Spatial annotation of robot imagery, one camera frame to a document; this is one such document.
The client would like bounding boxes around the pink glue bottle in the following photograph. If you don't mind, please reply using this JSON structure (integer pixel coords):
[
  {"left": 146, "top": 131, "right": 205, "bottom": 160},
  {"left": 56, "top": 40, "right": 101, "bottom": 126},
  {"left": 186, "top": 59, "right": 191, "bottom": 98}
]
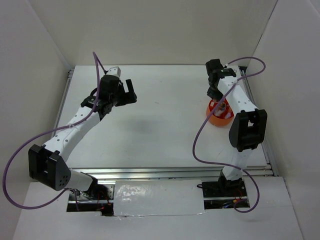
[{"left": 214, "top": 102, "right": 227, "bottom": 117}]

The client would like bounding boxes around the orange round divided container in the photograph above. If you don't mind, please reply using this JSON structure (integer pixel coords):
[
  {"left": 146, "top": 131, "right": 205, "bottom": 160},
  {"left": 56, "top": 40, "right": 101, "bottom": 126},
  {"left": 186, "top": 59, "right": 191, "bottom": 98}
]
[{"left": 208, "top": 99, "right": 234, "bottom": 127}]

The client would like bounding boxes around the aluminium frame rail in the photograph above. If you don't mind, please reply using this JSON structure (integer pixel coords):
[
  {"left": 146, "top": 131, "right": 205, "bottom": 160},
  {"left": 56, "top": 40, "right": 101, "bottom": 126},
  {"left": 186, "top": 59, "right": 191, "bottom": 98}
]
[{"left": 41, "top": 66, "right": 280, "bottom": 180}]

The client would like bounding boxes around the purple pink highlighter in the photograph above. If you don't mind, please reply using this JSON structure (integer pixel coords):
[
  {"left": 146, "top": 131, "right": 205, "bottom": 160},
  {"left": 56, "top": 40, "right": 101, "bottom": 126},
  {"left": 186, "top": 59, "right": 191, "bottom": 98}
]
[{"left": 224, "top": 112, "right": 231, "bottom": 119}]

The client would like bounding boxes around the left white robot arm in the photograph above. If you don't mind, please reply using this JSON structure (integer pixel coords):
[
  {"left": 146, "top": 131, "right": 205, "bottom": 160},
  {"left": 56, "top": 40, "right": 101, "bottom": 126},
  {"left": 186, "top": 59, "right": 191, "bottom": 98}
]
[{"left": 28, "top": 74, "right": 137, "bottom": 200}]

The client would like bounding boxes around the white cover plate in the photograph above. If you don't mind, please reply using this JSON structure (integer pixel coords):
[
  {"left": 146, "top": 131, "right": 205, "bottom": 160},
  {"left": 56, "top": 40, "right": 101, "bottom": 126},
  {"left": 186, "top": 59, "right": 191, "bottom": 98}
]
[{"left": 113, "top": 179, "right": 205, "bottom": 217}]

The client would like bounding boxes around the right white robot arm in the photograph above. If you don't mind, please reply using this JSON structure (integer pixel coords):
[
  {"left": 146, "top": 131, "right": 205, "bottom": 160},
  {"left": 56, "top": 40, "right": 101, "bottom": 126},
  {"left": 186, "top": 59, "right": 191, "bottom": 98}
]
[{"left": 205, "top": 58, "right": 268, "bottom": 196}]

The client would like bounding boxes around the small white red box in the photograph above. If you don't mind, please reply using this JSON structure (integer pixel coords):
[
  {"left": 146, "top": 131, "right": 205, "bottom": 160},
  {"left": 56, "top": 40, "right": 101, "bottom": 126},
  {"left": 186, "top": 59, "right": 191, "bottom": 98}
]
[{"left": 210, "top": 100, "right": 217, "bottom": 108}]

